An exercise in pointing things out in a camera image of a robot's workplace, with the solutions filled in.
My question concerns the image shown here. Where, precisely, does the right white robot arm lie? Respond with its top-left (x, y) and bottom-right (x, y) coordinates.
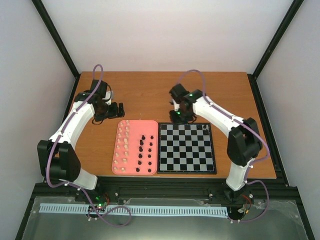
top-left (169, 83), bottom-right (263, 192)

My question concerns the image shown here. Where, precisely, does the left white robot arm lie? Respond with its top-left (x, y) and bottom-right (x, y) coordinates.
top-left (37, 79), bottom-right (125, 202)

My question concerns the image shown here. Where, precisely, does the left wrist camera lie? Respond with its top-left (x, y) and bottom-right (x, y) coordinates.
top-left (102, 90), bottom-right (114, 105)

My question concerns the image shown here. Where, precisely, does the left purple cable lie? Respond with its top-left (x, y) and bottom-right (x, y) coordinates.
top-left (44, 63), bottom-right (132, 228)

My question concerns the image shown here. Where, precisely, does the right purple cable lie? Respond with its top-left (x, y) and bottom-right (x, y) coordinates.
top-left (176, 69), bottom-right (271, 224)

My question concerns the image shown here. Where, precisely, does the purple cable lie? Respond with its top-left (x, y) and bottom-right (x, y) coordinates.
top-left (44, 63), bottom-right (132, 228)
top-left (176, 69), bottom-right (271, 224)

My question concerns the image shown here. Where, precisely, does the pink plastic tray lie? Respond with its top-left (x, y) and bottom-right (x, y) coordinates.
top-left (111, 120), bottom-right (159, 176)

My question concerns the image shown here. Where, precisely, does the black white chessboard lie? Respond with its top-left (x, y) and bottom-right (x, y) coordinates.
top-left (157, 122), bottom-right (217, 175)

